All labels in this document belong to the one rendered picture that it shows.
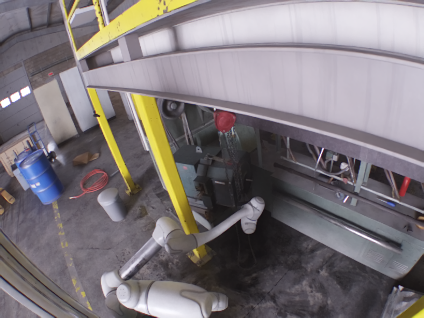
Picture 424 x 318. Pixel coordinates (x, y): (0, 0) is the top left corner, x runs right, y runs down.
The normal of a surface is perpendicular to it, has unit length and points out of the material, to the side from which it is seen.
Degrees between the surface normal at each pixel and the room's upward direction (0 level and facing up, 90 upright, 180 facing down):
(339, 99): 90
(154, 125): 90
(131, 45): 90
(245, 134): 72
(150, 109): 90
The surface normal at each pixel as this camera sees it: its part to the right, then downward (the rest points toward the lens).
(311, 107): -0.73, 0.47
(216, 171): -0.46, -0.20
